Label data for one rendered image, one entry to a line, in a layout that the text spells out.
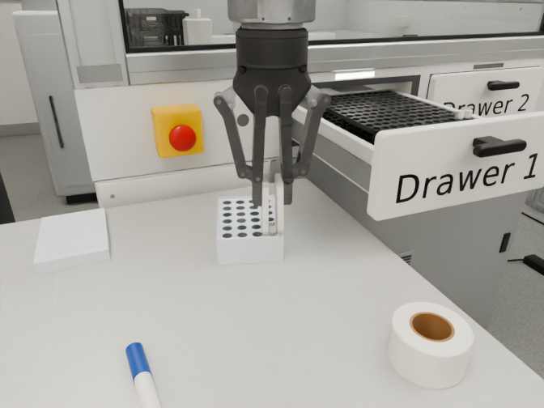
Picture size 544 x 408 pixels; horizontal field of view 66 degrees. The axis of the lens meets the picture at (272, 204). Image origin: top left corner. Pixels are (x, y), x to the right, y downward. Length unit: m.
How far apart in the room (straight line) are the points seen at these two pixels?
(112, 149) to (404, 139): 0.44
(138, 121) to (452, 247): 0.82
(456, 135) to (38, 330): 0.51
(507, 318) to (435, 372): 1.43
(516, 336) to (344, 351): 1.36
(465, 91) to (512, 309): 1.11
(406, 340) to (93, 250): 0.39
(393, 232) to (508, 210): 0.36
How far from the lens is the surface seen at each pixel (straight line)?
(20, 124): 4.17
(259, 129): 0.47
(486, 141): 0.57
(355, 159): 0.58
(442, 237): 1.12
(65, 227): 0.66
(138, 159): 0.72
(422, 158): 0.54
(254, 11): 0.43
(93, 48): 0.69
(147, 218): 0.67
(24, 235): 0.70
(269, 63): 0.43
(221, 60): 0.71
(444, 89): 0.92
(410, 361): 0.41
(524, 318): 1.86
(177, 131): 0.64
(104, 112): 0.70
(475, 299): 1.36
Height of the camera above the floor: 1.07
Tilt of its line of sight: 26 degrees down
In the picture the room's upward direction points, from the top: straight up
